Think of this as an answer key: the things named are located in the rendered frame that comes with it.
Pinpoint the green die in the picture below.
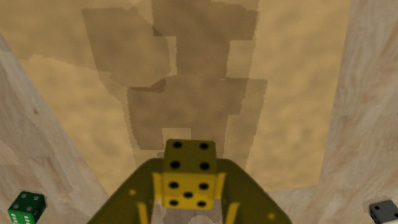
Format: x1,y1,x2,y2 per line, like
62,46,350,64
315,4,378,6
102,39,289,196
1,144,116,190
8,191,46,224

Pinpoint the tan mat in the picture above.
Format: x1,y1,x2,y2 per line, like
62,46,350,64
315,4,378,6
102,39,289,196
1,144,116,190
0,0,351,197

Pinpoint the yellow die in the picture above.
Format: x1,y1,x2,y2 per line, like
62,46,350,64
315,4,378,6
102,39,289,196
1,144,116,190
161,139,218,210

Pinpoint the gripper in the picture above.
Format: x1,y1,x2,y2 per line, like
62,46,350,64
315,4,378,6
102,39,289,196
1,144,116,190
87,158,292,224

